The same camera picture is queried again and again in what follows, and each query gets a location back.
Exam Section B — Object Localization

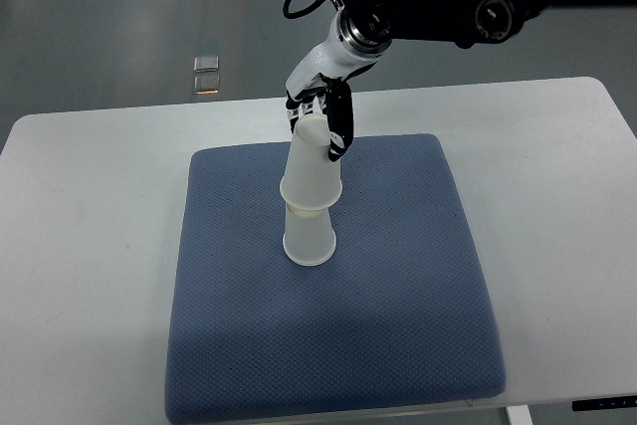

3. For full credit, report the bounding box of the upper metal floor plate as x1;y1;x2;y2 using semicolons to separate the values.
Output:
193;55;219;73

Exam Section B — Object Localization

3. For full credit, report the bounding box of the black table control panel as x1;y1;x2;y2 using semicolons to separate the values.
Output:
571;395;637;412

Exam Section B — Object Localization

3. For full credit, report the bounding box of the white paper cup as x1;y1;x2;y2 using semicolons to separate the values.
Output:
283;203;336;267
280;113;342;211

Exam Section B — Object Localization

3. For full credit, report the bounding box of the blue textured cushion mat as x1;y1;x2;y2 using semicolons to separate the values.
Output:
165;133;506;424

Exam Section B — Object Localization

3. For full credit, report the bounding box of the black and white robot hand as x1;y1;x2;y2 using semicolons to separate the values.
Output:
286;13;387;162

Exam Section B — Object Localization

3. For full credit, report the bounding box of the lower metal floor plate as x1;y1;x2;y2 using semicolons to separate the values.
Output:
193;75;220;95

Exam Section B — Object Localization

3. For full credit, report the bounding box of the white paper cup on mat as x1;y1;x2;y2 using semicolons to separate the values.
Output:
283;203;336;267

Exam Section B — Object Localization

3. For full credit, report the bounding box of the white table leg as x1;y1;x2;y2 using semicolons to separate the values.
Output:
506;405;533;425

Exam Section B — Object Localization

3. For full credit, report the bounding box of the metal floor plate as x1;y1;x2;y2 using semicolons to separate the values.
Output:
193;75;220;95
193;55;219;73

